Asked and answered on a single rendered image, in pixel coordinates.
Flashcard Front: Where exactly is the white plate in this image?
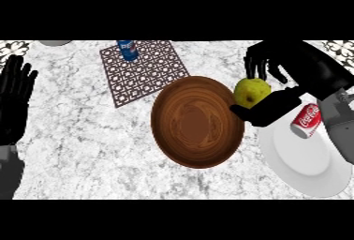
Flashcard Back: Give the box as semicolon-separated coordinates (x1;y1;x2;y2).
255;96;354;199

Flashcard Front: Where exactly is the brown lattice placemat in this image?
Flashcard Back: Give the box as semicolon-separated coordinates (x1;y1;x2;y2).
98;40;190;109

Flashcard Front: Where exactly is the brown wooden bowl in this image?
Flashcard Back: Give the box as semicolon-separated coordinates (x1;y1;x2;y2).
148;75;246;170

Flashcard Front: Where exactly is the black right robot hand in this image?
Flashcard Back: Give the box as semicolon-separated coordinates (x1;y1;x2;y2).
228;40;354;128

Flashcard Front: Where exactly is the red soda can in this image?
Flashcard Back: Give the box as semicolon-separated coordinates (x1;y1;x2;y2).
288;103;321;140

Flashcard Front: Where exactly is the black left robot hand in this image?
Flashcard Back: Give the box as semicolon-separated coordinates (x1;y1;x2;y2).
0;54;39;147

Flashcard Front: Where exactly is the blue soda can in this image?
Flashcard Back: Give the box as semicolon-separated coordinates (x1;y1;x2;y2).
116;40;139;62

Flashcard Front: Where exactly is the yellow-green pear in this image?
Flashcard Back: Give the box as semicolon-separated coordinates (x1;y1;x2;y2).
231;77;272;110

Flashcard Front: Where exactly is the grey round object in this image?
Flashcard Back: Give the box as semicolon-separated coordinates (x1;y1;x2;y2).
36;40;75;48

